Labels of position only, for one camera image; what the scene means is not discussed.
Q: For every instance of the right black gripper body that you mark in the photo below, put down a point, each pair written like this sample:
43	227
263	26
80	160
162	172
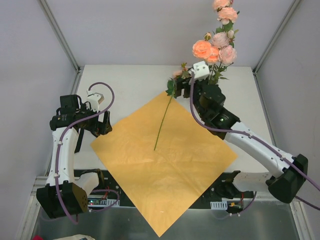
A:
186	85

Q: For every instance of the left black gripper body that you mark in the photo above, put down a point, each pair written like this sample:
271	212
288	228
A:
105	122

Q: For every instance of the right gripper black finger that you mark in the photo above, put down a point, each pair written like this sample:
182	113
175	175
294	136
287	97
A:
187	90
178	87

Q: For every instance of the peach flower stem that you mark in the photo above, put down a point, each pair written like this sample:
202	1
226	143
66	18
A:
207	51
171	90

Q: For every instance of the black ribbon gold lettering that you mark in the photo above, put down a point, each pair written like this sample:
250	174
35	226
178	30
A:
95	131

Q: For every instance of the pink flower stem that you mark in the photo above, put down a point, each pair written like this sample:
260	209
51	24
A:
227	16
223	54

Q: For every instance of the orange wrapping paper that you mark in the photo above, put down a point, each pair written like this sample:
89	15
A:
185	153

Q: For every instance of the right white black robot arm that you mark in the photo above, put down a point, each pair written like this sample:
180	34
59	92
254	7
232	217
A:
230	128

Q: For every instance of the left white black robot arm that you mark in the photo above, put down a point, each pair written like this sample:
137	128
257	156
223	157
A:
62	194

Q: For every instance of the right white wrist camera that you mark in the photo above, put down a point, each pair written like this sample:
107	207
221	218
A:
201	71

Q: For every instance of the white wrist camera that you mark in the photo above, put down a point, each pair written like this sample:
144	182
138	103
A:
201	71
93	101

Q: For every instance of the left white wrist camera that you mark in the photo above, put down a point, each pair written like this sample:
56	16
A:
93	101

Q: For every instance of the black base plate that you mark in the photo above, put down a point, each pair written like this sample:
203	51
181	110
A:
178	192

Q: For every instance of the aluminium frame rail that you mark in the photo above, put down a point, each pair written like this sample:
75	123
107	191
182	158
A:
283	188

